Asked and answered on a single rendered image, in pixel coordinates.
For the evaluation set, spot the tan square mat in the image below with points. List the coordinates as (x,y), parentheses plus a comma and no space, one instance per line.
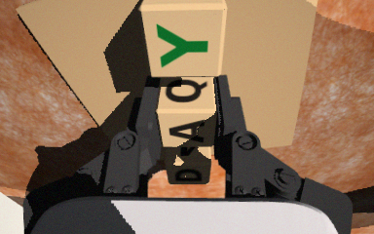
(97,47)

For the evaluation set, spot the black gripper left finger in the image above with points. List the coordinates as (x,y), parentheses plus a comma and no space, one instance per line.
(116,169)

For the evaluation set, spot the tan block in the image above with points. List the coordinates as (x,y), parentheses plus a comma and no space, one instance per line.
(186,111)
(183,38)
(188,165)

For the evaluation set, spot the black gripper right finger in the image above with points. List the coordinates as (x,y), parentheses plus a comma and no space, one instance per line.
(253,169)

